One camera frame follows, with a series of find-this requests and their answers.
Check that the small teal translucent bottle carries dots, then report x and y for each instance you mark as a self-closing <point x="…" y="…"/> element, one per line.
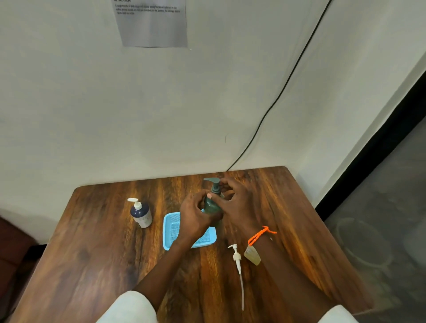
<point x="211" y="209"/>

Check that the person's right forearm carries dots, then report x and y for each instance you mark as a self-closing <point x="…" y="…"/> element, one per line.
<point x="293" y="279"/>

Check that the maroon upholstered seat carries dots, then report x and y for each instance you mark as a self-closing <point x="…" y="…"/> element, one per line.
<point x="15" y="256"/>

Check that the large yellow soap bottle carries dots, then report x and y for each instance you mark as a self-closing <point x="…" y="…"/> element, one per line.
<point x="253" y="257"/>

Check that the black door frame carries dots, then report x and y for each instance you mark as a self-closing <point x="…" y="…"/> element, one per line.
<point x="369" y="149"/>

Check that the person's left forearm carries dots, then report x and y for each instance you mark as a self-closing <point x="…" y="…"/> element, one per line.
<point x="163" y="276"/>

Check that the person's right hand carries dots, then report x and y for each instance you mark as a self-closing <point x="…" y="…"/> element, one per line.
<point x="241" y="209"/>

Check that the person's right white sleeve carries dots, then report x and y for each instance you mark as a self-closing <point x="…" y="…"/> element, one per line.
<point x="337" y="316"/>

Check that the person's left hand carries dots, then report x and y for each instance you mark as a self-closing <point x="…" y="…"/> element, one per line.
<point x="194" y="219"/>

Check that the blue plastic mesh basket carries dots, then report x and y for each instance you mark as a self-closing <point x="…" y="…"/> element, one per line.
<point x="169" y="229"/>

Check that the white pump head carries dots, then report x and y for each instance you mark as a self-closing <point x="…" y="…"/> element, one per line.
<point x="237" y="257"/>
<point x="135" y="203"/>

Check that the printed paper sheet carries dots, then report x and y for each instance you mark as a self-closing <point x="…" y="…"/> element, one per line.
<point x="153" y="26"/>

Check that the dark teal pump head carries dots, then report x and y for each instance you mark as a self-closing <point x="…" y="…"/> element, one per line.
<point x="215" y="188"/>

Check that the person's left white sleeve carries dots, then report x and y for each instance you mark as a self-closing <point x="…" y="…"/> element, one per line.
<point x="128" y="309"/>

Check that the person's white sleeve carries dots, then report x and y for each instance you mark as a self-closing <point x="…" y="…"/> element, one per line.
<point x="128" y="309"/>
<point x="337" y="316"/>

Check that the small navy white pump bottle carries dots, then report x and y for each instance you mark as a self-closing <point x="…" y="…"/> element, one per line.
<point x="142" y="216"/>

